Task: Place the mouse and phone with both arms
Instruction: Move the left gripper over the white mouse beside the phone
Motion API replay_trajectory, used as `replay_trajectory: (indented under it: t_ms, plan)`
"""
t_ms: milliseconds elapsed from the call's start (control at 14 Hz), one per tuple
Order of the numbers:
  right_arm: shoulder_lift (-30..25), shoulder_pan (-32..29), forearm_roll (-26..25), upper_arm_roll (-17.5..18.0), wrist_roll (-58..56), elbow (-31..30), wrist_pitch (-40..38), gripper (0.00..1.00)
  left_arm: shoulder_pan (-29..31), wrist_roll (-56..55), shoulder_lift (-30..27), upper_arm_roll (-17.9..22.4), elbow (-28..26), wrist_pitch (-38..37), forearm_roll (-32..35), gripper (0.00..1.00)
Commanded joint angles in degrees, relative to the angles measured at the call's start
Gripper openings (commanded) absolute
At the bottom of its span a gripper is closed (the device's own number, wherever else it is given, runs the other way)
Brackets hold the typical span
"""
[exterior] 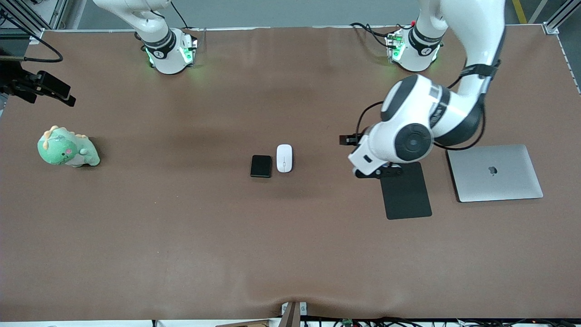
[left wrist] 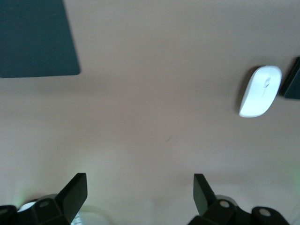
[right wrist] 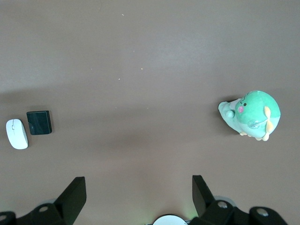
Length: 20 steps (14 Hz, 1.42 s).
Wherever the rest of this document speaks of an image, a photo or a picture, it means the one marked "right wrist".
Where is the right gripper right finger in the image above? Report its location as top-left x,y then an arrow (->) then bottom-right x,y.
191,175 -> 288,225

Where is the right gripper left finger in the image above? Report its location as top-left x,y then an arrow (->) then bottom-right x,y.
0,177 -> 87,225

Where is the dark green square box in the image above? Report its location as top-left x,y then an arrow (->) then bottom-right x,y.
26,110 -> 53,136

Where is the white computer mouse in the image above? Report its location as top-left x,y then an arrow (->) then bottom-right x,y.
6,119 -> 29,150

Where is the green dinosaur plush toy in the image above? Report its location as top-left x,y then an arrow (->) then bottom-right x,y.
217,90 -> 281,142

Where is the brown table cover mat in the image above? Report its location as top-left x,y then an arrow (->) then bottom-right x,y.
0,0 -> 300,225

